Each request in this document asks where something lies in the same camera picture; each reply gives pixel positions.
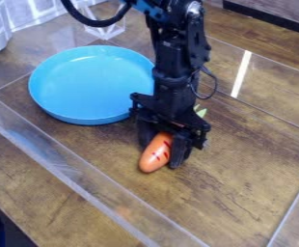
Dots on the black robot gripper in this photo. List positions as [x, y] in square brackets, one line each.
[169, 102]

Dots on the orange toy carrot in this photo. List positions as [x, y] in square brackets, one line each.
[155, 155]

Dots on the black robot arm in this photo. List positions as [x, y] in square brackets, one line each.
[175, 22]

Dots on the blue round tray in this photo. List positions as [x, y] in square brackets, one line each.
[83, 85]

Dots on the dark background board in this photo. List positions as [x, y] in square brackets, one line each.
[279, 12]

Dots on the clear acrylic enclosure wall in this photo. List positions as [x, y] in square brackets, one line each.
[71, 187]

